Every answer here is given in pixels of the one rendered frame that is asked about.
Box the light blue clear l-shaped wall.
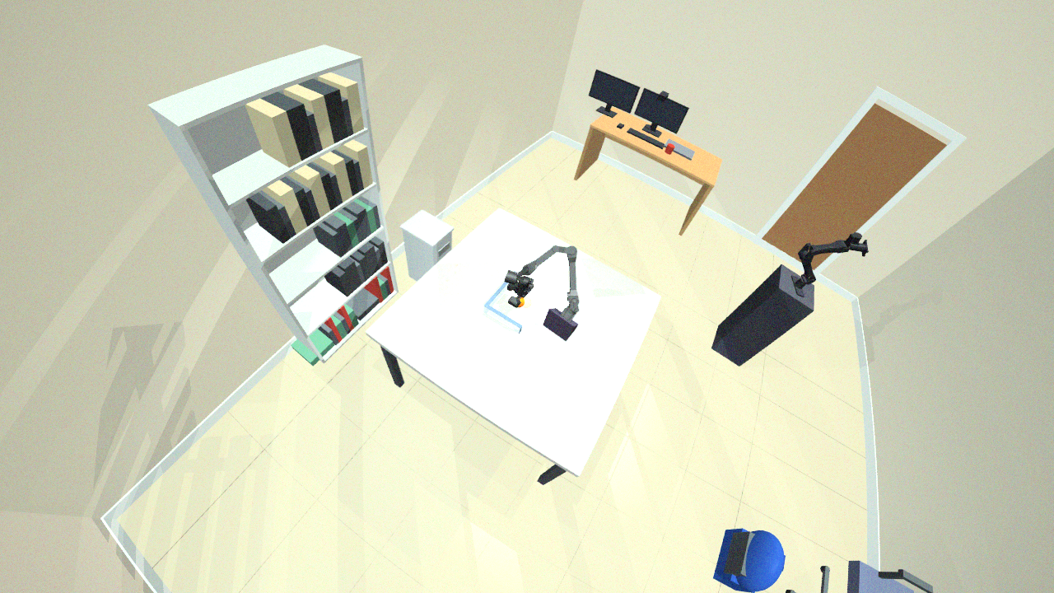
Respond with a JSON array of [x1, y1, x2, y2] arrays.
[[484, 282, 523, 333]]

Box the clear low corner walls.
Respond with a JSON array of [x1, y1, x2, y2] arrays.
[[483, 284, 520, 333]]

